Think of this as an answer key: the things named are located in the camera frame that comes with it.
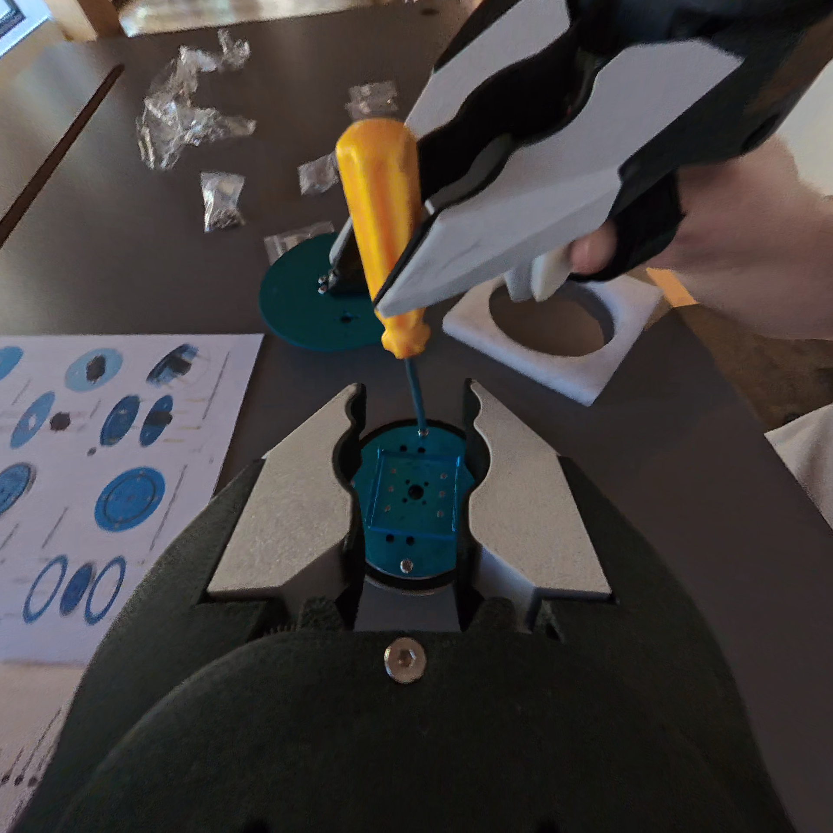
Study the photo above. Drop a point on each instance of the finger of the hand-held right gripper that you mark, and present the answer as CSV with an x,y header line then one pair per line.
x,y
520,215
494,52

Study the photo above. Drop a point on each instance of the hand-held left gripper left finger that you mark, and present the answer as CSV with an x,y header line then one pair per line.
x,y
286,520

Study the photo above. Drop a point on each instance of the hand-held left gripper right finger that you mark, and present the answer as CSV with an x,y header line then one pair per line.
x,y
533,520

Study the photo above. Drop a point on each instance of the blue round bracket base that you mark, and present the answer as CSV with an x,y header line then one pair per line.
x,y
416,507

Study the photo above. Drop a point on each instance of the dark grey desk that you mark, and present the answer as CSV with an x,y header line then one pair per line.
x,y
651,488

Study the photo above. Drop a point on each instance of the person's right hand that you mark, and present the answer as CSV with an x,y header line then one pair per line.
x,y
748,241

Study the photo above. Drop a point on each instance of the printed instruction booklet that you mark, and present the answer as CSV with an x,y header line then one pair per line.
x,y
228,416

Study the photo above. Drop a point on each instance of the clear bag with white label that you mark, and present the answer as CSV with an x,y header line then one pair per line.
x,y
371,101

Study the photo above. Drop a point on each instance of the small clear bag of screws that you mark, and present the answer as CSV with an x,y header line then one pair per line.
x,y
222,202
319,176

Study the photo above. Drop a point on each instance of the blue round plate with servo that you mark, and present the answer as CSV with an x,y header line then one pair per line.
x,y
299,312

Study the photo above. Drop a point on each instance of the flat clear plastic bag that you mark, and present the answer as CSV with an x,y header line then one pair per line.
x,y
289,244

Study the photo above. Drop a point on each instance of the crumpled clear plastic wrap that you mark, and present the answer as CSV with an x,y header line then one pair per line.
x,y
176,123

